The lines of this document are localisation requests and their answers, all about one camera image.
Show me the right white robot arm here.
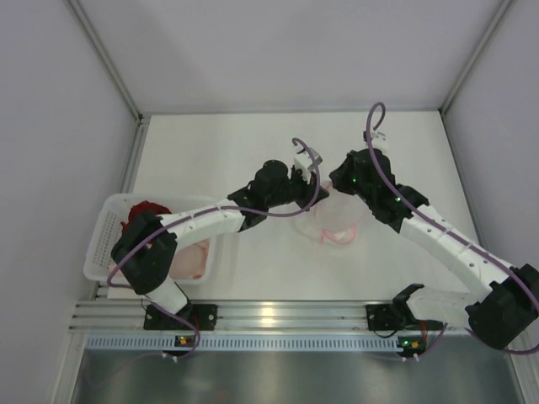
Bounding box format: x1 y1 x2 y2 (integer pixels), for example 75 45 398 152
329 149 538 352

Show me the left aluminium frame post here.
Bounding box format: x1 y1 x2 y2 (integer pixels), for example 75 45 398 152
64 0 143 123

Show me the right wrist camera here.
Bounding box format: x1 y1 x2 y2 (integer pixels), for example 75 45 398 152
371 131 389 154

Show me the white mesh laundry bag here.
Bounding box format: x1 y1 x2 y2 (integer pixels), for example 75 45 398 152
291 180 367 246

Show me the white plastic laundry basket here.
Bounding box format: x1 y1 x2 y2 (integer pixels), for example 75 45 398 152
83 194 222 285

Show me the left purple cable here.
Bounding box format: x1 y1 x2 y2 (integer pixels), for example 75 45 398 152
107 136 323 363

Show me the right aluminium frame post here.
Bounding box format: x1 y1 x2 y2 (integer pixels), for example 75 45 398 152
438 0 517 118

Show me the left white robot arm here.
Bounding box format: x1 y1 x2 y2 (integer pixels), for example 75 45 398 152
111 160 329 329

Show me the white slotted cable duct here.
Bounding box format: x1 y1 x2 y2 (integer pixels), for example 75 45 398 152
86 334 424 353

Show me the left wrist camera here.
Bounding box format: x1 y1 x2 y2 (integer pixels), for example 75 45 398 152
293 145 323 183

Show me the pink garment in basket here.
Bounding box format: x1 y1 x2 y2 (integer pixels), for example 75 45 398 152
169 239 210 280

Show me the aluminium mounting rail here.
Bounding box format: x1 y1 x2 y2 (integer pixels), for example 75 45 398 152
69 299 464 333

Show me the red bra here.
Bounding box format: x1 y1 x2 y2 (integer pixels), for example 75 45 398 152
120 200 171 231

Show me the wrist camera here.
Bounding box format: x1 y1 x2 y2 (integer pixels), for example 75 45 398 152
371 131 389 154
293 145 323 183

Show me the aluminium frame post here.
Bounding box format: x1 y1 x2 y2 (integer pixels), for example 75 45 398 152
64 0 143 123
438 0 517 118

